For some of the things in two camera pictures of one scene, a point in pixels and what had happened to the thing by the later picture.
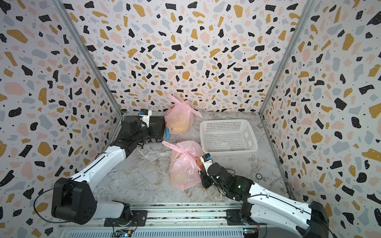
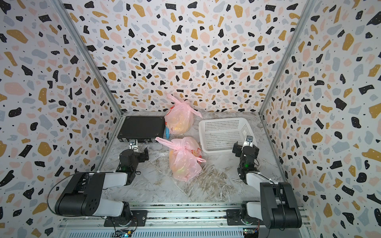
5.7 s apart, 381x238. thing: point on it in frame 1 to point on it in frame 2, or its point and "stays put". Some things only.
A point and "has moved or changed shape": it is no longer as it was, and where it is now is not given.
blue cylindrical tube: (167, 133) stays put
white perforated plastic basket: (227, 137) stays put
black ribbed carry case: (133, 127) stays put
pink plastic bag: (184, 172) has moved or changed shape
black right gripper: (204, 178) to (239, 150)
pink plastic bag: (179, 117) stays put
